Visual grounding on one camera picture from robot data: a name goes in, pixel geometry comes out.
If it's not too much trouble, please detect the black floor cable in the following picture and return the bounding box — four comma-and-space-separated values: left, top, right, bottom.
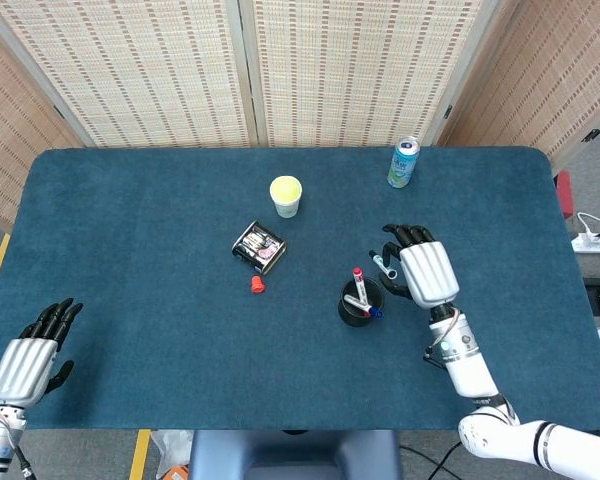
399, 439, 464, 480

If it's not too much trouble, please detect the black whiteboard marker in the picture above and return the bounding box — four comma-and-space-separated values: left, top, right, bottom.
369, 249, 399, 279

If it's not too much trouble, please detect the clear plastic bag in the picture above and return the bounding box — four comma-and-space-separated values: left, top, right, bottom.
150, 429, 195, 480

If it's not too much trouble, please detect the red whiteboard marker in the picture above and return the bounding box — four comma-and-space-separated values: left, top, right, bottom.
352, 267, 373, 307

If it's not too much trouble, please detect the black luncheon meat tin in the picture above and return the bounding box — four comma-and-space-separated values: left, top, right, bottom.
231, 220, 287, 276

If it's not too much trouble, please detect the white paper cup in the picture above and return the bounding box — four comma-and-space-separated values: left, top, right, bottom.
269, 175, 304, 219

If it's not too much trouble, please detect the woven bamboo screen panel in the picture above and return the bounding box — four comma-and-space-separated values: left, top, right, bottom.
437, 0, 600, 169
0, 0, 259, 149
0, 14, 84, 234
237, 0, 504, 148

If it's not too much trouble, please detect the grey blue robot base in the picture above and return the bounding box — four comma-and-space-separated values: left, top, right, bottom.
187, 428, 401, 480

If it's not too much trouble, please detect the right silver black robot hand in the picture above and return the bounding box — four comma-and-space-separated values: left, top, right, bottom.
380, 224, 460, 309

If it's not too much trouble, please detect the blue whiteboard marker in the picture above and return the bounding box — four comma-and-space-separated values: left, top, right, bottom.
343, 294, 384, 320

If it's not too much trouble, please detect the blue table cloth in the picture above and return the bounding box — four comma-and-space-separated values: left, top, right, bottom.
0, 146, 600, 433

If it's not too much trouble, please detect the blue drink can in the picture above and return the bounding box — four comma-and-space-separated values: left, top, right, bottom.
386, 136, 421, 189

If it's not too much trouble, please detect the black mesh pen holder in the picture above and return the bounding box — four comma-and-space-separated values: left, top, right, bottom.
337, 277, 385, 328

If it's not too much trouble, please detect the white power cable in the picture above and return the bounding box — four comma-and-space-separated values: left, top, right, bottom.
577, 211, 600, 237

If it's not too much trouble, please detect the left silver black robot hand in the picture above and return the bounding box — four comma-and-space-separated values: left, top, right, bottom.
0, 298, 84, 407

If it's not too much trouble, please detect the white power strip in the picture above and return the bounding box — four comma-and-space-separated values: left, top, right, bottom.
571, 234, 600, 255

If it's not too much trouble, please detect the red box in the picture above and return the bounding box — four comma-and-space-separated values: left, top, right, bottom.
554, 170, 575, 220

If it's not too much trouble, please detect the yellow ball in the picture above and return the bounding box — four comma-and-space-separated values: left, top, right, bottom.
271, 177, 301, 201

